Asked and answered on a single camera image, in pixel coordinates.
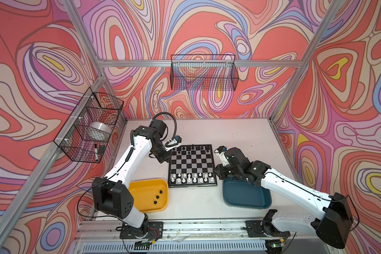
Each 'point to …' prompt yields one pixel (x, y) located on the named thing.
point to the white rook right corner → (211, 179)
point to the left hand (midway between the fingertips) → (168, 155)
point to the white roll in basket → (100, 128)
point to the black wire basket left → (85, 136)
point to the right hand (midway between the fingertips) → (216, 173)
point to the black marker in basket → (96, 152)
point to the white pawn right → (210, 174)
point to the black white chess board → (192, 165)
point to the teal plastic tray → (243, 193)
